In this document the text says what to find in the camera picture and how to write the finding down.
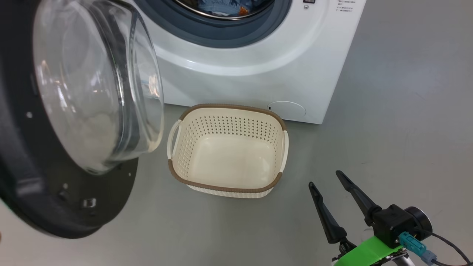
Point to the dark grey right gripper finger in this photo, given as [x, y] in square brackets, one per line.
[360, 199]
[327, 218]

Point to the washing machine glass door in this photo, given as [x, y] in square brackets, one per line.
[22, 177]

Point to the cream perforated laundry basket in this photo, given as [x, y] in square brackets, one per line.
[229, 166]

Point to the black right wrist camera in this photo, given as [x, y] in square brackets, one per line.
[395, 221]

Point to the blue cartoon print garment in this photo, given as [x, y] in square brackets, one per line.
[218, 7]

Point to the white front-load washing machine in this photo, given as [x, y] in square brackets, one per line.
[240, 81]

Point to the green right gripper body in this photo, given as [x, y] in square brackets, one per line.
[366, 255]

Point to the steel washer drum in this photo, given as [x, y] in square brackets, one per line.
[184, 4]

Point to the round white filter cover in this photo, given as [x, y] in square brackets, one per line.
[286, 110]

